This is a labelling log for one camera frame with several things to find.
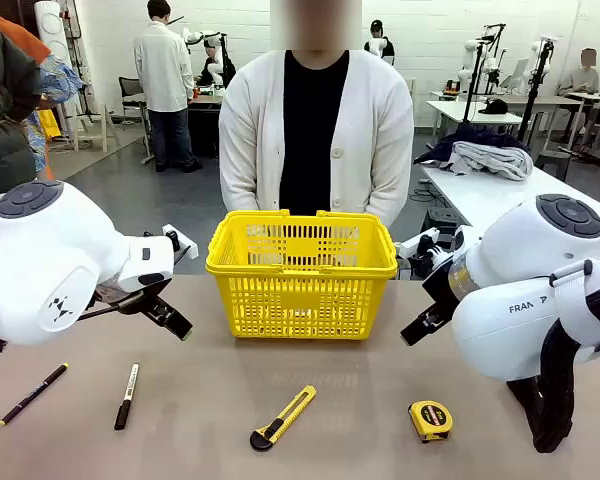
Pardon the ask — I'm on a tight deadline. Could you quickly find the large white table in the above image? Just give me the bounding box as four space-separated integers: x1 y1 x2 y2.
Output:
419 164 600 231

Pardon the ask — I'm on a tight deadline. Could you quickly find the small white table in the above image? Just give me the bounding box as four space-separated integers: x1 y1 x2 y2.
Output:
425 99 525 151

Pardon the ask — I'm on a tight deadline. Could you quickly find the yellow floor sign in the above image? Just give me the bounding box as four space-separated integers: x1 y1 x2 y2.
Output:
38 109 63 140

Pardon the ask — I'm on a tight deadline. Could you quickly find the thin black yellow-tipped pen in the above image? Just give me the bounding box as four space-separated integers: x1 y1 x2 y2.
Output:
0 362 70 427

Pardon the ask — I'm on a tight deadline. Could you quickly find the white tower appliance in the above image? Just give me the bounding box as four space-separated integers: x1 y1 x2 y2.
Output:
33 0 79 137

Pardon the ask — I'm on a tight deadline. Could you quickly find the black cap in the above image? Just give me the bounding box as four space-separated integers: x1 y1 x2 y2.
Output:
478 98 510 116

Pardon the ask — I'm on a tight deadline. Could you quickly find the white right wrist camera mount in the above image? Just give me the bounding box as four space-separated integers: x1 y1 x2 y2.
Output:
397 227 464 279

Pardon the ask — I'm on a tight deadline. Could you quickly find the black and white marker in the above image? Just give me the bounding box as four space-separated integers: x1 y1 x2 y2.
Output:
113 362 141 431

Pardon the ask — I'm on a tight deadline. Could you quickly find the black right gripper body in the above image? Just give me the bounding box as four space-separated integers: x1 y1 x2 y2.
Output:
422 267 462 322

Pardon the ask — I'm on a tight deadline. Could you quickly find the person's right forearm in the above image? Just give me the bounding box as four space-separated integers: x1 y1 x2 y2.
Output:
219 144 261 211

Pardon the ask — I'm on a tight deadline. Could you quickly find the mannequin in blue patterned shirt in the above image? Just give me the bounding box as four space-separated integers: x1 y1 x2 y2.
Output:
27 53 85 181

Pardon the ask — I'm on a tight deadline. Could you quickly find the dark navy crumpled cloth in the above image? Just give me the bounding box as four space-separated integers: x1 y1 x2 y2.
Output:
412 123 531 167

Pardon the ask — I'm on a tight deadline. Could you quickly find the yellow tape measure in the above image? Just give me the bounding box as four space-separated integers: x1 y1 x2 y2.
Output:
407 399 454 444

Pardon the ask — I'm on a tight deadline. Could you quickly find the black sleeved cable bundle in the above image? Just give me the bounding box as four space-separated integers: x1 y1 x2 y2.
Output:
507 259 600 454

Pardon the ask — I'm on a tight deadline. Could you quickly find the grey stool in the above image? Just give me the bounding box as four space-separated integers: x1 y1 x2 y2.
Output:
534 150 572 182

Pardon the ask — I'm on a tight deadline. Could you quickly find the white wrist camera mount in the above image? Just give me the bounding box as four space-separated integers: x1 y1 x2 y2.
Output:
397 227 464 279
161 223 200 261

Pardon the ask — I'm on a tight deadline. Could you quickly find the orange garment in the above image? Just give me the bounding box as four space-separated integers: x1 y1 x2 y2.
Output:
0 0 52 65

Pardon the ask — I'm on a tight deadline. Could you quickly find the person's left forearm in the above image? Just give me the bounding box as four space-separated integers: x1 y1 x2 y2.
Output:
369 149 414 229

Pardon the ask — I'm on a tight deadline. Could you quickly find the person in white cardigan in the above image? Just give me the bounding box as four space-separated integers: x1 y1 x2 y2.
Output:
218 0 415 229

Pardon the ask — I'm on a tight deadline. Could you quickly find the white wooden stand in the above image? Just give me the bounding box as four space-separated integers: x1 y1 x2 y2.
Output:
72 103 122 154

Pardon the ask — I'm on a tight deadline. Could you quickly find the person in white lab coat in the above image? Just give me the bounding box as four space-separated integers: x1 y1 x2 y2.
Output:
133 0 204 174

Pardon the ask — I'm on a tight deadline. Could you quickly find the yellow plastic shopping basket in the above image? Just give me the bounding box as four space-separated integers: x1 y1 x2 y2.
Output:
204 209 399 341

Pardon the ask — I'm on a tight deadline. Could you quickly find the yellow black utility knife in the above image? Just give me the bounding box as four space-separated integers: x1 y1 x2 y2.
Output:
249 384 317 452

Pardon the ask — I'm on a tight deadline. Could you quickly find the black office chair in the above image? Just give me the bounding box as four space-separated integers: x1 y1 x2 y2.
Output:
118 76 147 124

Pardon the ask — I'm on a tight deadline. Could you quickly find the person in dark green vest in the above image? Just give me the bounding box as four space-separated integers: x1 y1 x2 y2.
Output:
0 9 44 197

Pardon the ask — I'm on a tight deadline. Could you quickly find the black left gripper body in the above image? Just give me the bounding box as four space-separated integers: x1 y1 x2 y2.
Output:
92 276 174 316

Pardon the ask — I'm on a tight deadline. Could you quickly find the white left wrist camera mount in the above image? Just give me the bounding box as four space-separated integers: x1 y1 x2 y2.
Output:
161 223 200 261

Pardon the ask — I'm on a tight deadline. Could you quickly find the dark background desk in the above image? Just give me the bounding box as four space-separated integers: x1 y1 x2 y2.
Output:
187 93 226 157

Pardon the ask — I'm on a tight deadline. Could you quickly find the black plastic stool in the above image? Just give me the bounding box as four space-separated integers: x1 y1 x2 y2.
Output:
422 206 469 251

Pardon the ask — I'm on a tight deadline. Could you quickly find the black tripod stand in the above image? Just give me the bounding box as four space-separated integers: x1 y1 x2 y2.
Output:
517 38 556 151
460 22 507 125

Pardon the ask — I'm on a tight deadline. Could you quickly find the seated person in grey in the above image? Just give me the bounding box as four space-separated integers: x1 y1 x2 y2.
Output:
556 48 600 99

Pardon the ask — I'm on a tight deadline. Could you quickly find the grey crumpled cloth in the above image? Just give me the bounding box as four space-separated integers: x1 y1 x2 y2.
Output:
451 141 535 182

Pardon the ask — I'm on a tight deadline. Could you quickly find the white black humanoid robot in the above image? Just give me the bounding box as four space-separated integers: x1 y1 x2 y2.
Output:
182 27 237 91

